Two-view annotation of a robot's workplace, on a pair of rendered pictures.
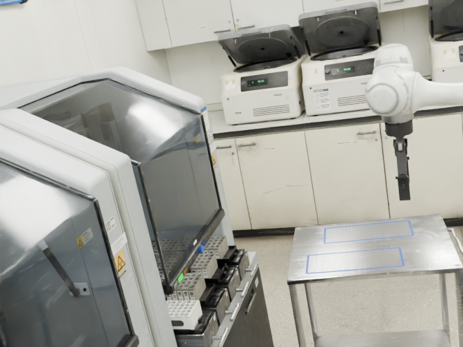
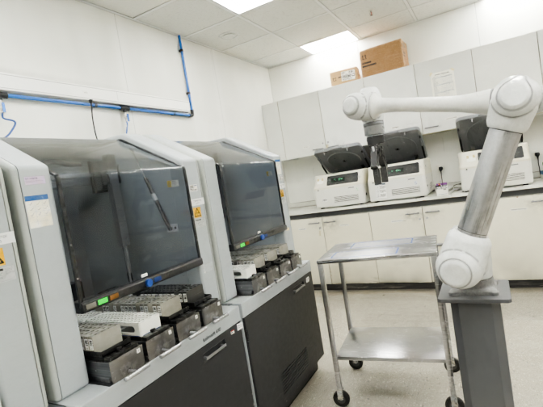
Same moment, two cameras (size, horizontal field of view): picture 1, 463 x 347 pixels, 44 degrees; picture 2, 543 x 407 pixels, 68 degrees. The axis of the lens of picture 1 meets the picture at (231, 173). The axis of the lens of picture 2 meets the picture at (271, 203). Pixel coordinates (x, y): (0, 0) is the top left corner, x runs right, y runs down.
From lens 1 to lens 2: 0.71 m
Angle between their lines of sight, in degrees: 18
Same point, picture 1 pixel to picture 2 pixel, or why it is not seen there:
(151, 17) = (275, 141)
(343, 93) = (395, 186)
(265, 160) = (342, 233)
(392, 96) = (354, 102)
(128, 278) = (202, 224)
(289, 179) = not seen: hidden behind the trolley
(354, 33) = (406, 149)
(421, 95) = (375, 103)
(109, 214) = (194, 182)
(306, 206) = (371, 267)
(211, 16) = (311, 140)
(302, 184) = not seen: hidden behind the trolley
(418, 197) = not seen: hidden behind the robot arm
